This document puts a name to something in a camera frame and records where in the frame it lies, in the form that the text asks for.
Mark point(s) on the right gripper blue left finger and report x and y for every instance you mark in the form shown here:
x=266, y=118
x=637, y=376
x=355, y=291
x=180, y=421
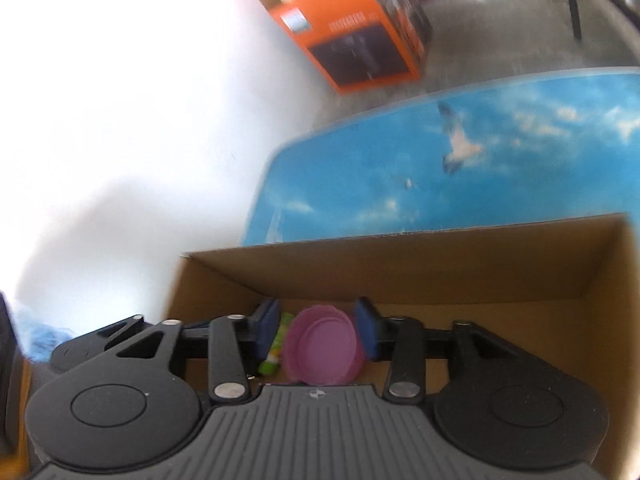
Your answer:
x=237, y=345

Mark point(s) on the green lip balm tube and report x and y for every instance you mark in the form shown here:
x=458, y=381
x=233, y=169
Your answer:
x=270, y=365

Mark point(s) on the purple bowl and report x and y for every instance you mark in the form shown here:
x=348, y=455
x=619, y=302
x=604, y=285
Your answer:
x=322, y=348

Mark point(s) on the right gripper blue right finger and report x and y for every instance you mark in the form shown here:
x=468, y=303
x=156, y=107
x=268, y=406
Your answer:
x=399, y=341

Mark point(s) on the orange Philips box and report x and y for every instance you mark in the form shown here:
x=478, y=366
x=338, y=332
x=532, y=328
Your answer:
x=357, y=44

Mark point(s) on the blue water jug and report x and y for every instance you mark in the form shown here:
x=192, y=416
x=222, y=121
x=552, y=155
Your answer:
x=37, y=339

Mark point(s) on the brown cardboard box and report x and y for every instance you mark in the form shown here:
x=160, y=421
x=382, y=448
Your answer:
x=567, y=291

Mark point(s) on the black speaker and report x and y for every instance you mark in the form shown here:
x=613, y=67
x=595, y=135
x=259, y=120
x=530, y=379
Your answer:
x=11, y=372

